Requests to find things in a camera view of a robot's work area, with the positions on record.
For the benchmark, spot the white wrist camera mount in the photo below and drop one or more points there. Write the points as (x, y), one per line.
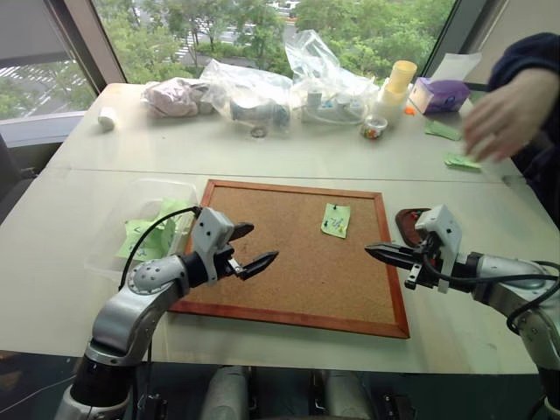
(444, 229)
(210, 232)

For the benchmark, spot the dark blue sleeved forearm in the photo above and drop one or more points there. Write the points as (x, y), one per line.
(525, 57)

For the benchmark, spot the clear plastic container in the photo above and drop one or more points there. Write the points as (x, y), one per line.
(131, 205)

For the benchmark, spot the green sticky note with writing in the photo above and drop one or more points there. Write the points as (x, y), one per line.
(336, 221)

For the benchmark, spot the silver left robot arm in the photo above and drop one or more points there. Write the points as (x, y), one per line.
(131, 302)

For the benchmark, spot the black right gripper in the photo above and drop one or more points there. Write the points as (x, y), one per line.
(424, 262)

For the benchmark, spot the purple tissue box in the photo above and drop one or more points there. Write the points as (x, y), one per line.
(442, 94)

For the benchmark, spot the white tape roll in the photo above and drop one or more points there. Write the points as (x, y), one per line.
(107, 118)

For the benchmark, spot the black chair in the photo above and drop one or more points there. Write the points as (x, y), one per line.
(11, 179)

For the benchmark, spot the clear plastic bag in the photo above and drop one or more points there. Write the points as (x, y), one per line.
(319, 65)

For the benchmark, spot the bag of pink cloth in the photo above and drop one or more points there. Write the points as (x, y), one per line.
(175, 98)

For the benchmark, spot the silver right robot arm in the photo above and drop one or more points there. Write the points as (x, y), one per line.
(512, 284)

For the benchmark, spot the green notes pile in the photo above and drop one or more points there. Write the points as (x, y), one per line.
(149, 238)

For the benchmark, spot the cork board with wooden frame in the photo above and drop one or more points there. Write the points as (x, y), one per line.
(297, 280)

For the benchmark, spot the small orange object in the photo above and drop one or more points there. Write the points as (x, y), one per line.
(409, 111)

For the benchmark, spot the person's bare hand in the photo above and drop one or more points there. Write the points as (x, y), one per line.
(507, 114)

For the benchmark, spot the green sticky note sheet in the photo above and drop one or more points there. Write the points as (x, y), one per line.
(442, 130)

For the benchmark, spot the grey rounded robot leg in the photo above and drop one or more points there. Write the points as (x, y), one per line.
(225, 394)
(347, 396)

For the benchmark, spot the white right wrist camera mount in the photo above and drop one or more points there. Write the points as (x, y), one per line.
(444, 229)

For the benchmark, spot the clear tub of coloured pins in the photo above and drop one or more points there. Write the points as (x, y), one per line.
(373, 129)

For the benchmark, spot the yellow cup stack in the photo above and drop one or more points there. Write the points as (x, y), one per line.
(401, 76)

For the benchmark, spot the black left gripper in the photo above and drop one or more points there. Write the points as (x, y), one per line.
(225, 258)

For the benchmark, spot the white cup stack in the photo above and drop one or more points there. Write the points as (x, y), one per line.
(390, 107)

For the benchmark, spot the dark red tray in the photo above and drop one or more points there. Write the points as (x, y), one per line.
(409, 225)

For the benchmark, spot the green sticky note stack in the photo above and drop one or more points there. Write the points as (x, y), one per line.
(461, 162)

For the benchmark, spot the plastic bag with grey item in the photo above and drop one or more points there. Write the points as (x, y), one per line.
(249, 96)

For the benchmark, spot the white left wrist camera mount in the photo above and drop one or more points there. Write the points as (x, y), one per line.
(210, 232)

